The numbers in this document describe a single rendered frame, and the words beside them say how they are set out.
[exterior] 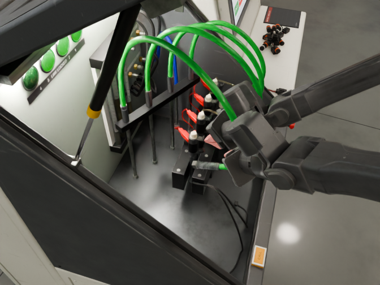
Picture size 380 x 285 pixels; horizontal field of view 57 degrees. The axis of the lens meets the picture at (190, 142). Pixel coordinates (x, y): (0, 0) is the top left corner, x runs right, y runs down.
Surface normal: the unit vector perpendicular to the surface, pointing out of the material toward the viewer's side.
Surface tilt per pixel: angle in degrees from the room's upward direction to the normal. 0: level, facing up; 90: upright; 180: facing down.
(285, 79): 0
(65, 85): 90
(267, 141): 37
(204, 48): 90
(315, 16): 0
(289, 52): 0
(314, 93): 58
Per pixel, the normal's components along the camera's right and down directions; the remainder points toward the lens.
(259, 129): 0.34, -0.15
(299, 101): -0.30, 0.33
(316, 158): -0.49, -0.77
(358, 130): 0.01, -0.67
